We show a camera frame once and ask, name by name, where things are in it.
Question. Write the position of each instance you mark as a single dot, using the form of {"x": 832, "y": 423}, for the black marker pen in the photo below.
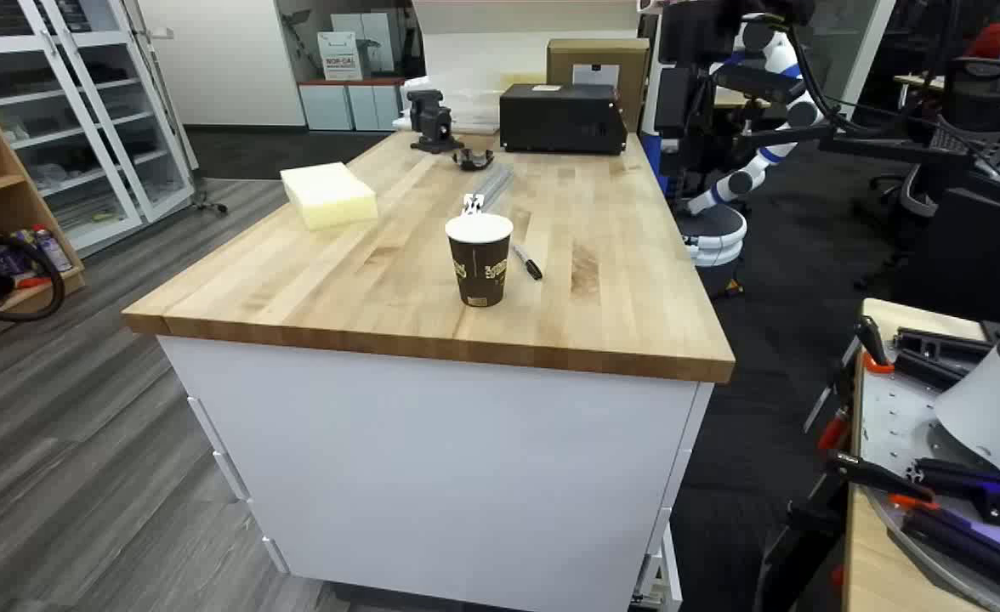
{"x": 528, "y": 264}

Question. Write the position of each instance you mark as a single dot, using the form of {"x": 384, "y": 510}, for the brown paper cup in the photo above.
{"x": 481, "y": 265}

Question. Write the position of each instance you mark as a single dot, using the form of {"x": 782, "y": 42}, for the small black clamp base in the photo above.
{"x": 475, "y": 158}

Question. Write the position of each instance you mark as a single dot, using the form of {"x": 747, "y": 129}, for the white table cabinet base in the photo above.
{"x": 443, "y": 477}

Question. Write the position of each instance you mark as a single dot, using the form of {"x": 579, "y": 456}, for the black electronics box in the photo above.
{"x": 564, "y": 117}

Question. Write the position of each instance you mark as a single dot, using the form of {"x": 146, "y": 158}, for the pale yellow foam block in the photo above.
{"x": 328, "y": 191}

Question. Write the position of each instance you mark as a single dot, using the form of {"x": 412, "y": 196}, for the brown cardboard box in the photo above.
{"x": 598, "y": 57}

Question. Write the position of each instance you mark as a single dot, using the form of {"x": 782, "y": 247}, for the white blue mobile robot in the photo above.
{"x": 766, "y": 90}

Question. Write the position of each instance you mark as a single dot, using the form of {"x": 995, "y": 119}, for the black orange bar clamp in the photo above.
{"x": 876, "y": 344}

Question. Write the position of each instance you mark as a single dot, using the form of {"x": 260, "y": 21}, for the wooden workbench with tools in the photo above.
{"x": 879, "y": 546}

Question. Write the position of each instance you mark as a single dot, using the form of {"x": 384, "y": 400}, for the white glass door cabinet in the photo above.
{"x": 79, "y": 123}

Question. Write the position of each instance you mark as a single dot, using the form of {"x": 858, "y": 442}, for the black office chair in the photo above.
{"x": 963, "y": 172}

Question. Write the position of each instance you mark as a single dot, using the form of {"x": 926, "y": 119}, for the silver aluminium extrusion rail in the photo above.
{"x": 491, "y": 187}

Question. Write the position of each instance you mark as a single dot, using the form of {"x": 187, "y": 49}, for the black camera on stand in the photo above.
{"x": 432, "y": 114}

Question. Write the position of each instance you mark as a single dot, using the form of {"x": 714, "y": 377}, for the blue robot mount stand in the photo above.
{"x": 650, "y": 155}

